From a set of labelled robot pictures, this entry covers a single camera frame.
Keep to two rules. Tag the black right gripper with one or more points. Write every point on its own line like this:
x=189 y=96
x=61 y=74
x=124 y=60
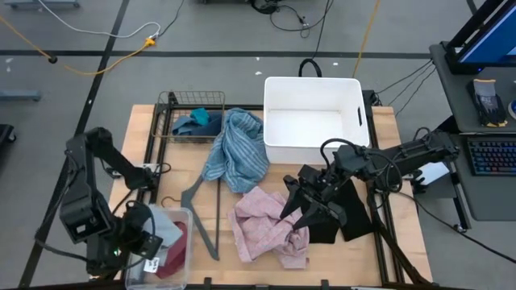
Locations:
x=326 y=181

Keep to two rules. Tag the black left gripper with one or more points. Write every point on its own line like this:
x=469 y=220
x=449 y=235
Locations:
x=139 y=229

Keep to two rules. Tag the dusty blue waffle cloth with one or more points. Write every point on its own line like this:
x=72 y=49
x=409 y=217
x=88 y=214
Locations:
x=165 y=229

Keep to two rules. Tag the maroon cloth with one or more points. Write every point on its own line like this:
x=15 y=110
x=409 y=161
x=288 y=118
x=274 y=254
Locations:
x=177 y=253

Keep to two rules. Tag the black cloth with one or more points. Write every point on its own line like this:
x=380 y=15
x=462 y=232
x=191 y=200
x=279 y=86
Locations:
x=354 y=217

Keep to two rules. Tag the pink woven button shirt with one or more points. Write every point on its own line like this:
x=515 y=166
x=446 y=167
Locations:
x=262 y=225

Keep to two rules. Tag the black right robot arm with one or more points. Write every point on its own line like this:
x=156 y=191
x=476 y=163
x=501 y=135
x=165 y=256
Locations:
x=411 y=154

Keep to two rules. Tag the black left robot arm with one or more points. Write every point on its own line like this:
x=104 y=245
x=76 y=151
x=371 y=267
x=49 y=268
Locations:
x=84 y=209

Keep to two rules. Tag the white paper tag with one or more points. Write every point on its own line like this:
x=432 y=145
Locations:
x=151 y=264

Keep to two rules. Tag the clear plastic bin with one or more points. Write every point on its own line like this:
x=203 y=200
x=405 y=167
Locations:
x=161 y=282

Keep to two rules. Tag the dark grey clothes hanger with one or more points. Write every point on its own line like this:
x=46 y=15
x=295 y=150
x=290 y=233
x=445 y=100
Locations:
x=199 y=225

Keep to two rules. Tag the white perforated plastic basket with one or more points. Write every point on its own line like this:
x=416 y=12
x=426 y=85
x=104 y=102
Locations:
x=314 y=129

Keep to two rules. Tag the blue striped shirt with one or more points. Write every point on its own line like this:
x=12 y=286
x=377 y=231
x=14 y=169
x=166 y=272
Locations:
x=238 y=153

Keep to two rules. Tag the steel blue cloth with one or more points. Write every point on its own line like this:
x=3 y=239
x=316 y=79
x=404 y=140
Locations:
x=183 y=125

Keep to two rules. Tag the navy cloth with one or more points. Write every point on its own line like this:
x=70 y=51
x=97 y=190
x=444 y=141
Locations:
x=213 y=125

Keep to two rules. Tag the bright teal cloth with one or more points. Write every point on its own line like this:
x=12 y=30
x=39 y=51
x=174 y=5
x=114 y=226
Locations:
x=200 y=116

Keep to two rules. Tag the grey side desk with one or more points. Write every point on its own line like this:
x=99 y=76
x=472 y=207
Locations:
x=459 y=100

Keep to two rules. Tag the backlit computer keyboard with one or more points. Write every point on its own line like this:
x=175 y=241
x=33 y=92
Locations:
x=493 y=157

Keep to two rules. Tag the black grey work gloves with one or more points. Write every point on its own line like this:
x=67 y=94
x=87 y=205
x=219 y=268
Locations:
x=488 y=102

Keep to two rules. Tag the black computer monitor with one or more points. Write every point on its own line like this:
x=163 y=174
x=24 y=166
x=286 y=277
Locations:
x=489 y=40

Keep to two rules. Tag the black metal table frame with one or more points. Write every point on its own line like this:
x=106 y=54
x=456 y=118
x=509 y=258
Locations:
x=382 y=241

